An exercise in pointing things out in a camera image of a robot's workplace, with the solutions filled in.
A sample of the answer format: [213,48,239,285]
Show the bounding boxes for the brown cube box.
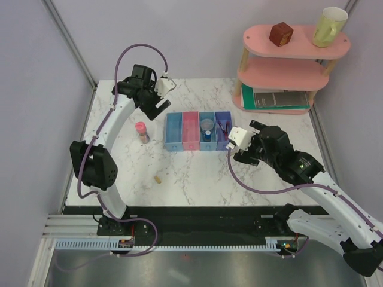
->
[269,22,294,47]

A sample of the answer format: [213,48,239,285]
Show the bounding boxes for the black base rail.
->
[64,204,330,246]

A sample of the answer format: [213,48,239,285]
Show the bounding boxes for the pink drawer bin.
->
[182,111,200,151]

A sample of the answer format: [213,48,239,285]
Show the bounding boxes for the green folder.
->
[241,84,310,111]

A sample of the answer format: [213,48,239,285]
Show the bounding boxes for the yellow eraser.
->
[154,176,162,184]

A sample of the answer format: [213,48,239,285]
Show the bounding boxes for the yellow green mug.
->
[312,7,348,48]

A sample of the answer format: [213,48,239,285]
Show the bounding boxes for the cyan drawer bin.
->
[199,112,217,151]

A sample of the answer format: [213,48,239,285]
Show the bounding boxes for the light blue drawer bin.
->
[165,112,184,152]

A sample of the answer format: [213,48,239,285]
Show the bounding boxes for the white cable duct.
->
[55,238,281,252]

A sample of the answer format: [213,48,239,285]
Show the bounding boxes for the pink cap bottle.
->
[135,121,150,144]

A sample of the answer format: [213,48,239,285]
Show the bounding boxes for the blue cap stamp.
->
[203,130,211,142]

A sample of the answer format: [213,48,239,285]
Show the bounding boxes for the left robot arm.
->
[69,65,176,236]

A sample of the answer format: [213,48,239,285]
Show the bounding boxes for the purple drawer bin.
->
[215,111,233,151]

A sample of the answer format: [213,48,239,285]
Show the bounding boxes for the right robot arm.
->
[227,120,382,277]

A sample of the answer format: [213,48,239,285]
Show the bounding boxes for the dark setup guide booklet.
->
[254,91,309,109]

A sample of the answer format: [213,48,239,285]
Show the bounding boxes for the pink three tier shelf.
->
[233,25,351,111]

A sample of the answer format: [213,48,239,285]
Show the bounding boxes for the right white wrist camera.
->
[226,126,255,151]

